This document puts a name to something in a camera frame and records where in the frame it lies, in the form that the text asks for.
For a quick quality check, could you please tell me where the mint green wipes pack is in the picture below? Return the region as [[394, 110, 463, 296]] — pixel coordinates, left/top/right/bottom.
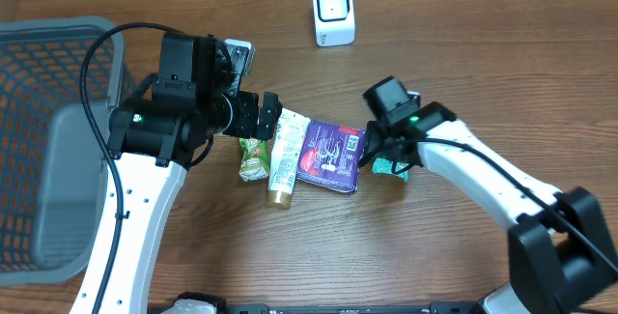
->
[[372, 157, 408, 182]]

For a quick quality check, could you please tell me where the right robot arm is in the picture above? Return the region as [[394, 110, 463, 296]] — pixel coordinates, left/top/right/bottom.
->
[[359, 76, 617, 313]]

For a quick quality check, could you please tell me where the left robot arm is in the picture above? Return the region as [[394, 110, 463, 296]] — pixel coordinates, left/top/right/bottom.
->
[[71, 32, 282, 313]]

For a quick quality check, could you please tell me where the purple snack package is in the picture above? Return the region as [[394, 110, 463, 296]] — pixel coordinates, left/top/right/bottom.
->
[[296, 121, 365, 194]]

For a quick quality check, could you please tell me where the white Pantene tube gold cap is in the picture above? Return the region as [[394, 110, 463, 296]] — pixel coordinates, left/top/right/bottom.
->
[[267, 108, 310, 210]]

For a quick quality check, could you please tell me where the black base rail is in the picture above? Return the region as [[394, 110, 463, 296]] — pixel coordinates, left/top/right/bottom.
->
[[149, 292, 484, 314]]

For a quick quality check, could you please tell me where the grey plastic shopping basket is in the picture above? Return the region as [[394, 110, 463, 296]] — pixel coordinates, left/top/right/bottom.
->
[[1, 16, 114, 286]]

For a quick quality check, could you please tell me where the white barcode scanner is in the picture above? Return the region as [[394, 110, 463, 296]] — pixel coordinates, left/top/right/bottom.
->
[[312, 0, 355, 47]]

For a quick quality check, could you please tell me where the green yellow juice carton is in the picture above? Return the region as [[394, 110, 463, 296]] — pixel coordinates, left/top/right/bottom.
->
[[239, 138, 269, 182]]

